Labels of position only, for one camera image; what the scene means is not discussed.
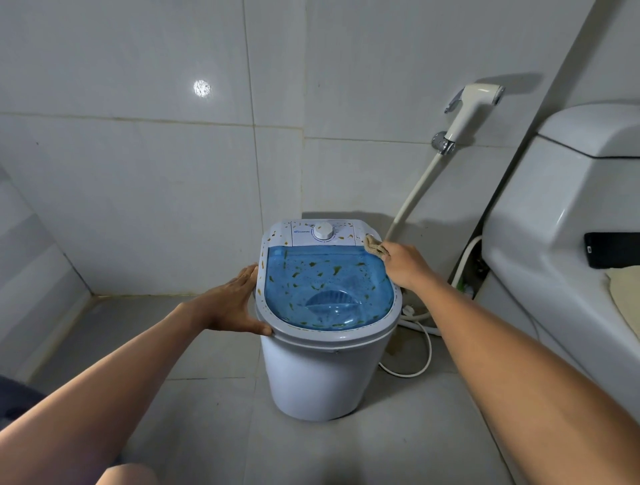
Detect person's left hand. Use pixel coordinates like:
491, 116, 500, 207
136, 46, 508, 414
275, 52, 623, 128
189, 264, 274, 337

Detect blue transparent washer lid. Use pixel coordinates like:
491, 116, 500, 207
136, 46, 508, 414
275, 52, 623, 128
263, 245, 395, 331

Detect person's dark shorts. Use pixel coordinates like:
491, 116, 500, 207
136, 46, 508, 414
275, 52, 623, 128
0, 376, 48, 431

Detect black smartphone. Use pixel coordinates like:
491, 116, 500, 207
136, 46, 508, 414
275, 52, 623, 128
584, 232, 640, 270

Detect white power cable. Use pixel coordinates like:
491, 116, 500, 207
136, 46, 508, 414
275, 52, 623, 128
378, 306, 442, 379

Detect white bidet sprayer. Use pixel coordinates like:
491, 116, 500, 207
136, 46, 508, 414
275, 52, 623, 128
444, 84, 506, 144

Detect white toilet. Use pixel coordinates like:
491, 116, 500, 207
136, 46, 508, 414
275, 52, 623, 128
472, 134, 640, 400

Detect white mini washing machine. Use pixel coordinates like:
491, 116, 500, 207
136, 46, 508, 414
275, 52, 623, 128
254, 218, 403, 422

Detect white water supply hose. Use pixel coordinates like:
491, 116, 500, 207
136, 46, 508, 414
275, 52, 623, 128
451, 235, 484, 296

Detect beige cleaning cloth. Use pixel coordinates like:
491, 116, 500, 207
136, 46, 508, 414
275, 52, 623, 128
363, 235, 390, 259

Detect person's right hand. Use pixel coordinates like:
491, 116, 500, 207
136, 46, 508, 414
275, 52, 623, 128
380, 242, 442, 292

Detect person's left forearm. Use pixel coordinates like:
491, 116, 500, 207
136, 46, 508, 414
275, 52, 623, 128
0, 299, 206, 485

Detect person's knee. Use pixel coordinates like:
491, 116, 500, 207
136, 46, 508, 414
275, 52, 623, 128
96, 463, 160, 485

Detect person's right forearm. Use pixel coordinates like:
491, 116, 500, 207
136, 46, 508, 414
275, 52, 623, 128
407, 276, 640, 485

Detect pale yellow folded cloth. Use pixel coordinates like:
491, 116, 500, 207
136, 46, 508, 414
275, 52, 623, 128
605, 266, 640, 343

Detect white toilet tank lid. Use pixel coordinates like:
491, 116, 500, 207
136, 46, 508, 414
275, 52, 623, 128
537, 102, 640, 159

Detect cream bidet sprayer hose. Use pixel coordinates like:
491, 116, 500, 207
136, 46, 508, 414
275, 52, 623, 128
383, 150, 446, 243

